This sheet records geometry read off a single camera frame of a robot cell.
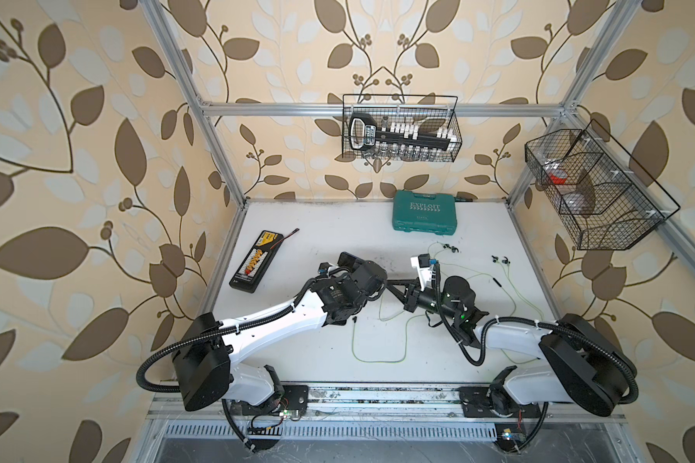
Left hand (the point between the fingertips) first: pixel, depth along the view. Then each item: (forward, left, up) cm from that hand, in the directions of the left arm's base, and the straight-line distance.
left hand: (374, 268), depth 79 cm
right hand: (-3, -3, -3) cm, 6 cm away
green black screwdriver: (+47, -39, -18) cm, 63 cm away
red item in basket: (+21, -52, +15) cm, 58 cm away
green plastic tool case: (+34, -22, -15) cm, 43 cm away
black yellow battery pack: (+10, +40, -15) cm, 44 cm away
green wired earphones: (+20, -31, -18) cm, 41 cm away
